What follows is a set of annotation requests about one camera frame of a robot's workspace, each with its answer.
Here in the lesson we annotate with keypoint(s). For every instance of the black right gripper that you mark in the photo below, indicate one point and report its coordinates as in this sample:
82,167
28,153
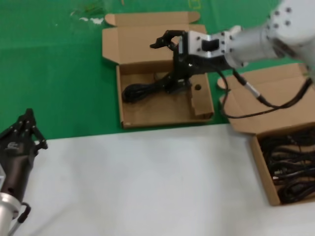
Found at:
187,66

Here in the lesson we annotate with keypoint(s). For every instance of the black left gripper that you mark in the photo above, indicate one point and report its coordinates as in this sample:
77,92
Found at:
14,162

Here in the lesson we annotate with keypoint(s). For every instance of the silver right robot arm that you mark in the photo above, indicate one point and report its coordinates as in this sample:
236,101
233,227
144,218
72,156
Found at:
270,41

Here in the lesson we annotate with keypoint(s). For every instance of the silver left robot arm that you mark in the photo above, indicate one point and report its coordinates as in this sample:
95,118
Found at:
6,211

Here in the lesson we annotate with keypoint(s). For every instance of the cardboard box with round holes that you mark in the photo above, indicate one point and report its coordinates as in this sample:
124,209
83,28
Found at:
157,113

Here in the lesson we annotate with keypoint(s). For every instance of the green table cloth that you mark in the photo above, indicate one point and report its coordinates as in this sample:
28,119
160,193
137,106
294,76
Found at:
49,73

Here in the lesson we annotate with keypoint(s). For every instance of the white torn tape scraps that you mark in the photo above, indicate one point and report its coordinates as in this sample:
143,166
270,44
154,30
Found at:
97,20

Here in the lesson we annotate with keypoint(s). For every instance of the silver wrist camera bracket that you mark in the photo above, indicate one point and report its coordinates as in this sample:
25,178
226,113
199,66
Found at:
197,41

